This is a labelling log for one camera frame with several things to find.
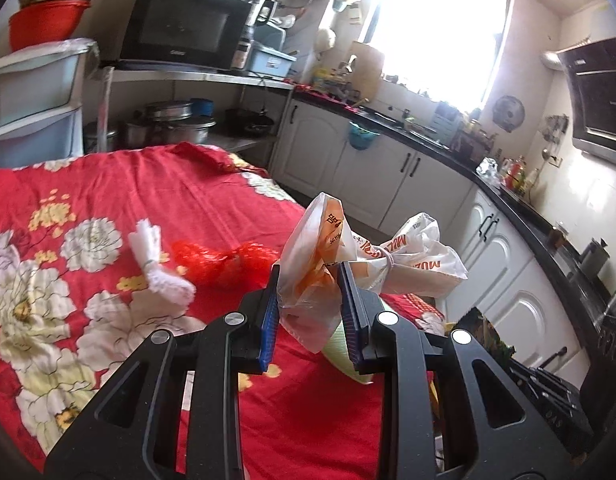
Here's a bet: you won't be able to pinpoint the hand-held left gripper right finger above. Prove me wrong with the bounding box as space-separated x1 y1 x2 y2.
337 261 573 480

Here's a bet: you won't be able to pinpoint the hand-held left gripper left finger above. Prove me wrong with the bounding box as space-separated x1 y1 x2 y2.
44 264 281 480

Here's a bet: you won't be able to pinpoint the white orange plastic bag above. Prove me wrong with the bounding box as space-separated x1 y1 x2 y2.
277 191 469 356

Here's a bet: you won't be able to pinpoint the red mesh net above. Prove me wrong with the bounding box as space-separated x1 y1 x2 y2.
170 240 279 291

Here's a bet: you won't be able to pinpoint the pale green wrapper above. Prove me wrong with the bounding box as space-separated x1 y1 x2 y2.
322 295 403 386

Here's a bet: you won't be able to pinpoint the dark printed packet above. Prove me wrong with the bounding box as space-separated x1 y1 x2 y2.
460 307 518 361

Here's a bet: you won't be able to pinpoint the white foam fruit net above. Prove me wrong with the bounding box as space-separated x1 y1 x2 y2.
128 217 197 306

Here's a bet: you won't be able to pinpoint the red floral tablecloth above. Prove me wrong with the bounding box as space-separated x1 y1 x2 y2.
0 142 446 480

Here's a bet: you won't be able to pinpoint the dark stovetop kettle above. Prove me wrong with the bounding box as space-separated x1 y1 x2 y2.
580 237 611 281

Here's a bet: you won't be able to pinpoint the white kitchen cabinets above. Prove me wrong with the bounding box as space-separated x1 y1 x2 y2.
268 97 596 391

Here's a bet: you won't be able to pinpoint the teal hanging basket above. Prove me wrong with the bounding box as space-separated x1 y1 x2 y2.
349 121 381 152

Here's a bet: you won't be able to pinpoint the black wok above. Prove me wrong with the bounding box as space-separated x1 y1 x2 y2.
225 107 276 138

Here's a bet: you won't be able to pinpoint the white crumpled plastic bag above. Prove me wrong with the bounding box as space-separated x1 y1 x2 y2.
476 157 503 186

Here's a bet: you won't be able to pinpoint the steel pot with lid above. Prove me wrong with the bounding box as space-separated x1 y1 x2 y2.
160 115 217 147

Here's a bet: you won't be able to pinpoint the group of condiment bottles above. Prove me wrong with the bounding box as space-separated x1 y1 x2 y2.
498 155 541 196

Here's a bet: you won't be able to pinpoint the steel steamer pot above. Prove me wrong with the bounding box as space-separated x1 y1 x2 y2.
145 101 195 122

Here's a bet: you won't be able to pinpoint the wooden cutting board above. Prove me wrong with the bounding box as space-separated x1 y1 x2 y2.
349 41 386 106

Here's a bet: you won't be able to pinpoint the steel shelf rack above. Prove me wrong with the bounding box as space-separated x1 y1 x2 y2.
85 60 296 161

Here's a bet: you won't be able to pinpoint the blue plastic storage box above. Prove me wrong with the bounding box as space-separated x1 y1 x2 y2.
250 25 297 78

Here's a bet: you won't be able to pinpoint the kitchen window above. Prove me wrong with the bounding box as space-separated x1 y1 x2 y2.
365 0 513 106

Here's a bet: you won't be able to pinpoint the black microwave oven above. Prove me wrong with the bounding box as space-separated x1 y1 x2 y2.
119 0 253 72

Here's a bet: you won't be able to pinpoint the black range hood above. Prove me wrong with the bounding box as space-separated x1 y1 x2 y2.
542 35 616 168

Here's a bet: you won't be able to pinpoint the pale blue plastic drawer unit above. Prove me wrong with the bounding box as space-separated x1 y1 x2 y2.
0 39 100 171

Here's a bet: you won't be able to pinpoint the red plastic basin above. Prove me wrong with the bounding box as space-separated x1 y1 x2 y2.
8 0 91 53

